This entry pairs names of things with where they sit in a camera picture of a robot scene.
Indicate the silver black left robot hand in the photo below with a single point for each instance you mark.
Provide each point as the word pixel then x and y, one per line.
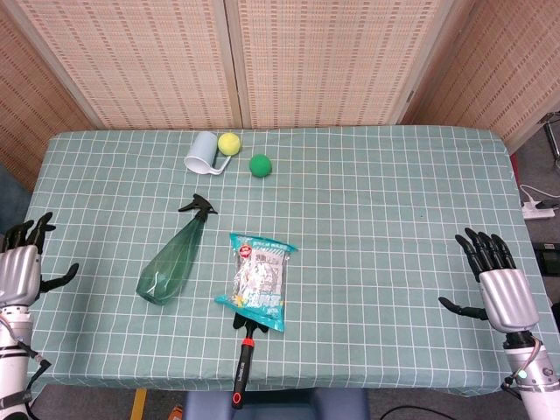
pixel 19 271

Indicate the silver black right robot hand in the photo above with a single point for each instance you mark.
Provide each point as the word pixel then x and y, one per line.
pixel 507 297

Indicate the green spray bottle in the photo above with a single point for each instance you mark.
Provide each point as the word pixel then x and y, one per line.
pixel 170 262

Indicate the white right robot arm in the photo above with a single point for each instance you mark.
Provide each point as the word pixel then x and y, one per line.
pixel 534 372

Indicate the black box on floor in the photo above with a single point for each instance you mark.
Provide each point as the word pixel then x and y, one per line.
pixel 549 260

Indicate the blue grey chair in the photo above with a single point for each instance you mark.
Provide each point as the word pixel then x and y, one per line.
pixel 11 197

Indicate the white power strip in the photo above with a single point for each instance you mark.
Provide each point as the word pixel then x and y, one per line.
pixel 536 213

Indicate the green checked tablecloth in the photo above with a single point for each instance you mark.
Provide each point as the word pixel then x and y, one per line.
pixel 372 240

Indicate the bamboo folding screen panel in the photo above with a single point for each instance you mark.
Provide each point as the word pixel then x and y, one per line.
pixel 26 109
pixel 494 74
pixel 140 65
pixel 328 65

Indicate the metal stand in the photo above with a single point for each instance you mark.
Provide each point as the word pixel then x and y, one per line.
pixel 552 135

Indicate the yellow floor tape strip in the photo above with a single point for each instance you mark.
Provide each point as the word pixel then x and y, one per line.
pixel 139 404

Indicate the orange box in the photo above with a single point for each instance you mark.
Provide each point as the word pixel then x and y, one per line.
pixel 177 412

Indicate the light blue plastic mug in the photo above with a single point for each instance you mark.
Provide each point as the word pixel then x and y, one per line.
pixel 200 151

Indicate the teal snack bag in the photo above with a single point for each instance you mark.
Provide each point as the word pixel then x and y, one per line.
pixel 258 275

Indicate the yellow foam ball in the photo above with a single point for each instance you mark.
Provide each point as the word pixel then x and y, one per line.
pixel 229 144

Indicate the green foam ball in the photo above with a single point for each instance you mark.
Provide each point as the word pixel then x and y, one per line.
pixel 261 165

